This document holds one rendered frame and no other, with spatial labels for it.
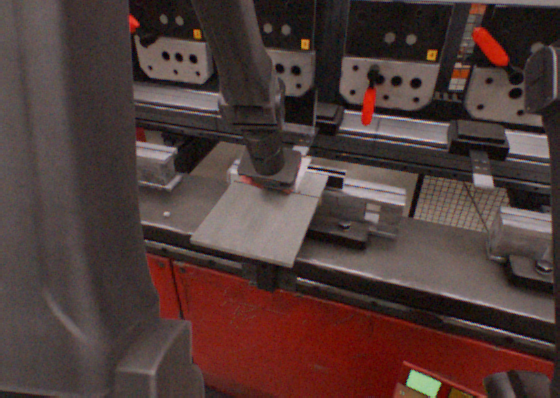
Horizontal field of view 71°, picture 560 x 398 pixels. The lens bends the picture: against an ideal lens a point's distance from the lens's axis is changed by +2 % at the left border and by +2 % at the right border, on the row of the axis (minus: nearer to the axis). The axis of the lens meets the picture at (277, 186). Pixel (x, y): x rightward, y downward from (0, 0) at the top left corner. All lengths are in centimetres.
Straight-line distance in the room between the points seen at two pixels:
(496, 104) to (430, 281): 34
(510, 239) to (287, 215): 43
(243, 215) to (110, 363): 54
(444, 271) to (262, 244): 38
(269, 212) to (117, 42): 56
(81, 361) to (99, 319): 2
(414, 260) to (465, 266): 10
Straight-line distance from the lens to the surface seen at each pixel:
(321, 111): 101
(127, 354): 19
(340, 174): 83
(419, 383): 76
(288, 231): 67
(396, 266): 82
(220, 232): 68
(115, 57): 18
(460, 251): 90
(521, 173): 110
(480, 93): 69
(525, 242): 88
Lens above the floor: 145
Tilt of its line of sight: 35 degrees down
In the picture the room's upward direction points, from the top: straight up
